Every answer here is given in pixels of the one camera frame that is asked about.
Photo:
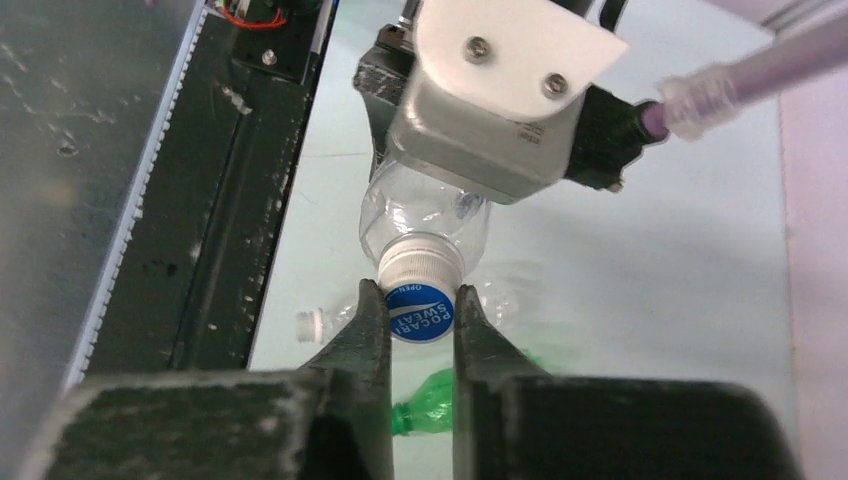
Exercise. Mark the clear plastic bottle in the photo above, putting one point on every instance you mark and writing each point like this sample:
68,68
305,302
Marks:
419,230

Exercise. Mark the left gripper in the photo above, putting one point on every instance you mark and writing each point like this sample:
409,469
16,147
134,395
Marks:
380,78

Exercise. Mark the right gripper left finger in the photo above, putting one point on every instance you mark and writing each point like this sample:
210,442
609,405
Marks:
348,431

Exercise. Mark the green plastic bottle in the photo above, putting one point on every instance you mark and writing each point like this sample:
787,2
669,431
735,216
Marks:
429,409

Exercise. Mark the blue white bottle cap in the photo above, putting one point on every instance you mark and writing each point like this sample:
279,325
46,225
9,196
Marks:
420,313

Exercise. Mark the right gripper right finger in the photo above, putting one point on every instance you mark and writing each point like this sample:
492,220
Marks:
493,380

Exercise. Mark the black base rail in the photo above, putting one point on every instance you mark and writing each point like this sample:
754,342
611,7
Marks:
195,274

